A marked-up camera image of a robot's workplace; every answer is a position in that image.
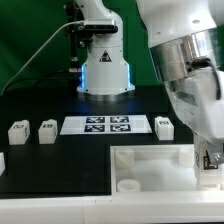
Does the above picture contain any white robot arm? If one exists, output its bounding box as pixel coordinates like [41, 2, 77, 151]
[75, 0, 224, 165]

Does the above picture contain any white front rail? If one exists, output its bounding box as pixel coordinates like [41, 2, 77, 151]
[0, 197, 224, 224]

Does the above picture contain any white square table top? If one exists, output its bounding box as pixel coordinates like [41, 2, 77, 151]
[109, 143, 224, 196]

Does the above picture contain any grey cable left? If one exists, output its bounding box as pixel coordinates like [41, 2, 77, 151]
[0, 20, 86, 96]

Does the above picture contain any black cable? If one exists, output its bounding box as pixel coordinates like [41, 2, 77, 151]
[1, 70, 79, 96]

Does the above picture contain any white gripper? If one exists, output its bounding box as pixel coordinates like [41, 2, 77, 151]
[166, 69, 224, 169]

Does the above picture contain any white left block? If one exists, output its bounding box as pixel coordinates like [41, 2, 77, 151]
[0, 153, 5, 176]

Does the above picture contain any white sheet with fiducial markers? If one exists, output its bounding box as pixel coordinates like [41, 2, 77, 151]
[60, 115, 152, 135]

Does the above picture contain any black camera stand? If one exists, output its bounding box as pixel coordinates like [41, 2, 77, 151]
[64, 1, 90, 88]

